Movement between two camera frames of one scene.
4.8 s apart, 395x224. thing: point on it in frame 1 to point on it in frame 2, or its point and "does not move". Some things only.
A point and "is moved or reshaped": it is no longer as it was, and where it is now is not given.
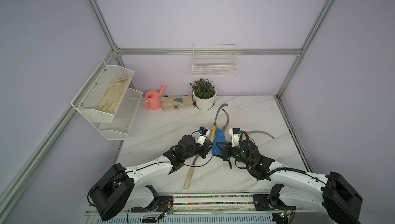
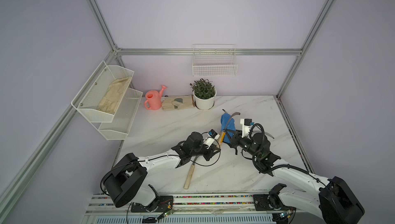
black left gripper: [204, 150] does not move
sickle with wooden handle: [190, 173] does not move
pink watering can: [154, 99] does not move
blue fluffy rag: [219, 136] is moved or reshaped
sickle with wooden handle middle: [214, 125] to [223, 134]
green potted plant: [203, 89] does not move
